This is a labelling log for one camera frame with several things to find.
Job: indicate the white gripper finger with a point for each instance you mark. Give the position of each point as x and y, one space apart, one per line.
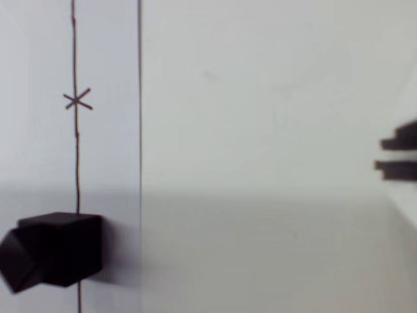
400 169
402 140

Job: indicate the black cube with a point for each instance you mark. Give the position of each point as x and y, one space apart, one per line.
58 251

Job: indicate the white paper sheet with markings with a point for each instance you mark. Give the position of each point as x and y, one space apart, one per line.
107 98

